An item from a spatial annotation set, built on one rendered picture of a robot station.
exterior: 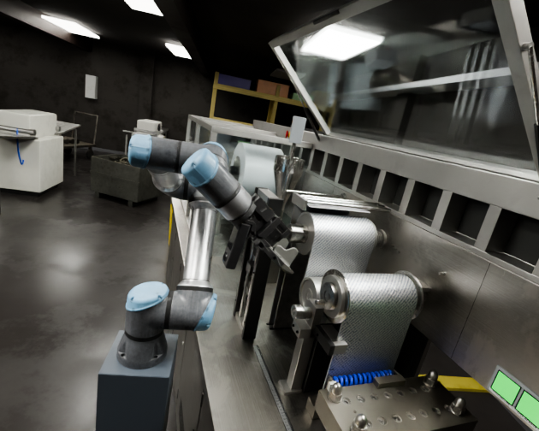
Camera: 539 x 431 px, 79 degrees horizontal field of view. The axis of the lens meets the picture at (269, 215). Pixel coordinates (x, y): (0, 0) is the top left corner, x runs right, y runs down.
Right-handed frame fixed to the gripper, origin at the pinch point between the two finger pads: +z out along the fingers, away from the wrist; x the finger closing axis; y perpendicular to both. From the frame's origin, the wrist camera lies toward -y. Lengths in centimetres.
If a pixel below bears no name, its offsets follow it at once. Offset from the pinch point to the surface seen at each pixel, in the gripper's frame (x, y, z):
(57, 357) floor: 132, -152, 25
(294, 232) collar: 21.8, 9.0, 8.0
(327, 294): -0.3, 3.3, 16.0
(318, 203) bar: 23.4, 21.3, 7.0
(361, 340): -6.7, 1.5, 31.1
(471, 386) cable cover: 63, 36, 246
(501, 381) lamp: -29, 20, 46
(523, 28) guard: -21, 61, -18
